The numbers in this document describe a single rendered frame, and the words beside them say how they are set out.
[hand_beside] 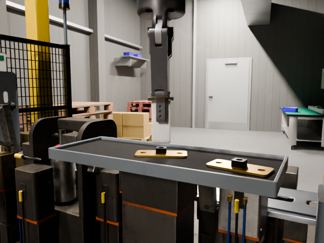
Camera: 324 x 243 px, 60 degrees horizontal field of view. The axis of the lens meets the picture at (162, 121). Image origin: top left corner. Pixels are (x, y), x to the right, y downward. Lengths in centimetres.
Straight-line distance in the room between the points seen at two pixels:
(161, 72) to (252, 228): 34
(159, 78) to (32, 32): 158
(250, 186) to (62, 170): 53
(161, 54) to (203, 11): 886
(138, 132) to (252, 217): 591
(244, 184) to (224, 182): 2
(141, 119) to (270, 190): 603
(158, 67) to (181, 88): 872
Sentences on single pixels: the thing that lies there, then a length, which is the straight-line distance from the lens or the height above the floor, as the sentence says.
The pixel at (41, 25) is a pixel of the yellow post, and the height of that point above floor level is 165.
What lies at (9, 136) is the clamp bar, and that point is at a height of 111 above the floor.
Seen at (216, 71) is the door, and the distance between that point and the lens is 885.
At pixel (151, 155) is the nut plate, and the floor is 116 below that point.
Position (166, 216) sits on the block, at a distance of 44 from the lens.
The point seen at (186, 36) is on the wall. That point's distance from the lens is 923.
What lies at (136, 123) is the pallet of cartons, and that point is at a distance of 639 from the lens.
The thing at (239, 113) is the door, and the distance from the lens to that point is 878.
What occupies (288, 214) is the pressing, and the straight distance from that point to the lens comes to 69.
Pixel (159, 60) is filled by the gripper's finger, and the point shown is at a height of 131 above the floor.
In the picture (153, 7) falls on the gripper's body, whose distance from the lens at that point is 43.
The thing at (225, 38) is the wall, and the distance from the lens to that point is 897.
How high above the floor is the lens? 127
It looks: 7 degrees down
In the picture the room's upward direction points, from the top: straight up
